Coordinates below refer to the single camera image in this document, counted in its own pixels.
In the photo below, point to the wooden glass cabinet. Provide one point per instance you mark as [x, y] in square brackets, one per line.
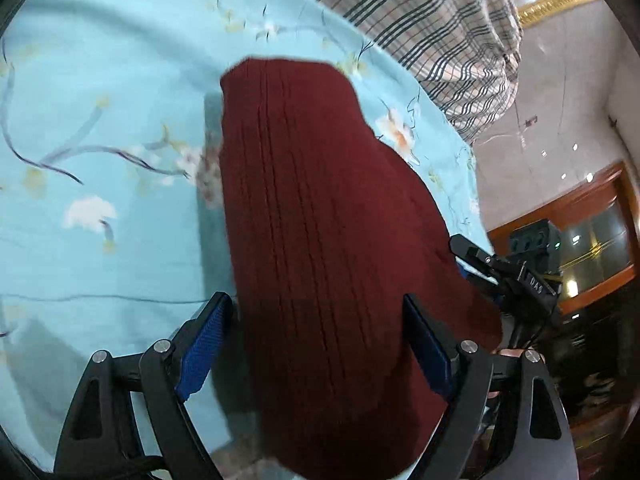
[600, 185]

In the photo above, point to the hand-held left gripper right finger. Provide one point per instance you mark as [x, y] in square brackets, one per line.
[429, 347]

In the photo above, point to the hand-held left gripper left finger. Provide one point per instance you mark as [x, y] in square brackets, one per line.
[205, 350]

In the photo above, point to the light blue floral bed sheet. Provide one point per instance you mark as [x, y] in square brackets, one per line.
[100, 85]

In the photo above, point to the maroon hooded sweater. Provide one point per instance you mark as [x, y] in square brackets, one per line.
[325, 260]

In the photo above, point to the plaid quilt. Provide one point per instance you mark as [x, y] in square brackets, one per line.
[450, 35]

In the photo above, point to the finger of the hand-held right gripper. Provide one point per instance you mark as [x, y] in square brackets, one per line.
[475, 255]

